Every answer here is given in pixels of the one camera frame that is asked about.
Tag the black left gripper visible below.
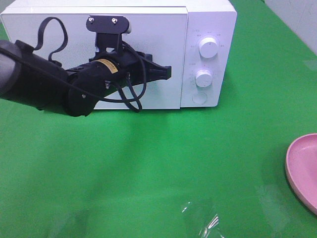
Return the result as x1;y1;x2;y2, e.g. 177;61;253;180
89;50;172;86

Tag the white microwave door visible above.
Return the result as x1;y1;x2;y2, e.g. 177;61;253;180
0;5;187;109

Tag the white microwave knob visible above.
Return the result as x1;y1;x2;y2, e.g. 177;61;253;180
195;69;213;88
199;36;219;59

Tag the round white door release button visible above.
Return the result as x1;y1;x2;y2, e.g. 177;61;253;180
192;92;208;105

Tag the pink round plate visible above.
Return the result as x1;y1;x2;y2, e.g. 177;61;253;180
285;133;317;214

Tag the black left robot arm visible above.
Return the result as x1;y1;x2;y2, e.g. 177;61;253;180
0;40;172;117

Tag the white microwave oven body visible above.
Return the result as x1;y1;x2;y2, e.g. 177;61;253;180
0;0;237;109

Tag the green table cloth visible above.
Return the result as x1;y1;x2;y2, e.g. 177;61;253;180
0;0;317;238

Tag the clear tape patch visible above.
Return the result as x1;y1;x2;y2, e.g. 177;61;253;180
182;199;224;238
255;184;291;232

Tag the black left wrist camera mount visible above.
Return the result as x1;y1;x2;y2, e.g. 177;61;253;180
86;15;130;55

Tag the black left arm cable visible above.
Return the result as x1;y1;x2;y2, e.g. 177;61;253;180
0;16;147;113

